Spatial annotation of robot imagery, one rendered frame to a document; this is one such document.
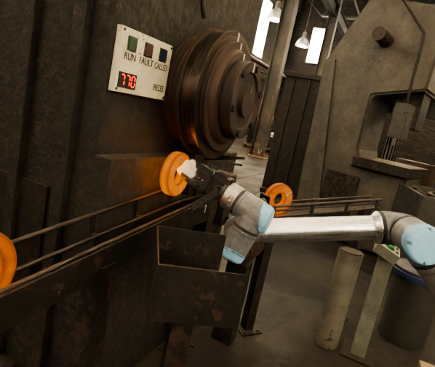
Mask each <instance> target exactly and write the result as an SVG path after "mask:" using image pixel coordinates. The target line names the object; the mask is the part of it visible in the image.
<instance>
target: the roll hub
mask: <svg viewBox="0 0 435 367"><path fill-rule="evenodd" d="M254 64H255V69H256V67H258V65H257V64H256V63H254V62H250V61H245V60H239V61H237V62H235V63H234V64H233V65H232V66H231V68H230V69H229V71H228V73H227V74H226V77H225V79H224V82H223V85H222V88H221V91H220V97H219V103H218V121H219V125H220V129H221V131H222V133H223V134H224V135H225V136H227V137H230V138H236V139H241V138H243V137H244V136H245V135H246V134H247V133H248V132H249V131H250V129H251V128H250V122H252V123H254V121H255V118H256V116H257V113H258V108H259V105H260V98H258V95H259V93H260V92H261V89H262V81H261V74H260V71H259V73H258V74H256V73H255V70H254V73H253V68H254ZM243 71H245V72H246V77H245V79H243V78H242V72H243ZM232 106H235V107H236V110H235V112H231V108H232ZM238 130H239V131H241V134H240V136H239V137H236V132H237V131H238Z"/></svg>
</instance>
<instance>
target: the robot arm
mask: <svg viewBox="0 0 435 367"><path fill-rule="evenodd" d="M212 166H214V167H216V166H215V165H213V164H212V163H211V162H210V163H209V165H208V166H207V165H205V164H200V166H199V168H197V169H196V161H195V160H194V159H191V160H190V161H189V160H186V161H185V162H184V163H183V164H182V165H181V166H180V167H178V169H177V172H178V174H179V175H180V177H181V178H182V179H183V180H184V181H186V182H187V183H188V184H190V185H192V186H193V187H194V188H196V189H198V190H199V191H201V192H204V193H205V194H206V193H208V194H206V195H205V196H203V197H202V198H200V199H199V200H195V201H194V202H192V204H191V205H190V207H191V209H192V211H199V210H201V209H202V208H204V206H206V205H208V204H209V203H211V202H212V201H214V200H216V199H217V201H218V202H219V203H220V207H222V208H224V209H225V210H227V211H228V212H229V213H231V214H232V215H234V216H232V217H230V218H229V219H228V220H227V221H226V223H225V226H224V228H223V231H224V235H226V241H225V245H224V249H223V255H222V257H224V258H225V259H227V260H229V261H231V262H233V263H235V264H240V263H242V262H243V260H244V259H245V257H246V255H247V254H248V252H249V250H250V248H251V247H252V245H253V243H257V242H313V241H345V240H373V241H374V242H375V243H376V244H386V245H394V246H396V247H398V248H399V249H400V250H401V251H402V252H403V254H404V255H405V256H406V257H407V259H408V261H409V262H410V263H411V265H412V266H413V268H414V269H416V271H417V272H418V274H419V275H420V276H421V278H422V279H423V281H424V283H425V284H426V285H427V287H428V289H429V290H430V292H431V293H432V294H433V296H434V298H435V227H433V226H431V225H429V224H426V223H425V222H423V221H421V220H420V219H418V218H416V217H414V216H411V215H409V214H406V213H398V212H391V211H375V212H373V214H372V215H371V216H330V217H303V218H274V213H275V210H274V208H273V207H271V206H270V205H269V204H268V203H267V202H264V201H262V200H261V199H259V198H258V197H256V196H255V195H253V194H251V193H250V192H248V191H247V190H246V189H244V188H242V187H241V186H240V185H238V184H236V183H233V182H234V179H233V178H232V177H230V176H228V175H226V174H225V173H223V172H222V170H221V169H220V168H218V167H216V168H217V169H218V170H215V169H214V168H212Z"/></svg>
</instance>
